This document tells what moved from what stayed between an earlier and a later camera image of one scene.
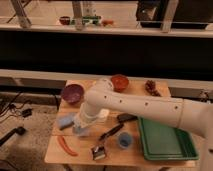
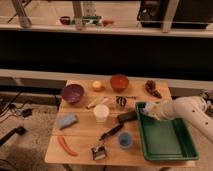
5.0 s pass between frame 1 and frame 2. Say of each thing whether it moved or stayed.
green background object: stayed
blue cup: stayed
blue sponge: stayed
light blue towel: moved
